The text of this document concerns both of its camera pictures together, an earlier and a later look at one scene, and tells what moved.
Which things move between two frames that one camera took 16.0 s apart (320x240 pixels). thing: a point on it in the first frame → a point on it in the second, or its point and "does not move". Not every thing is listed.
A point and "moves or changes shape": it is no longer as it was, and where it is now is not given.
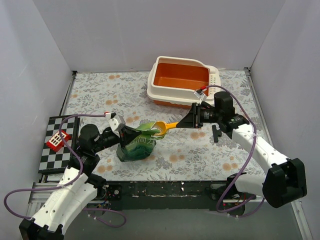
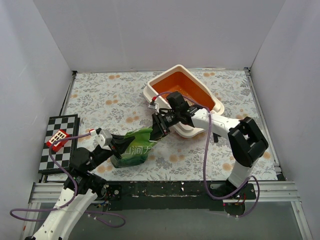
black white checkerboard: (51, 161) does not move
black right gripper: (196, 115) → (159, 124)
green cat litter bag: (140, 144) moves or changes shape
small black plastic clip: (216, 133) does not move
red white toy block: (56, 142) does not move
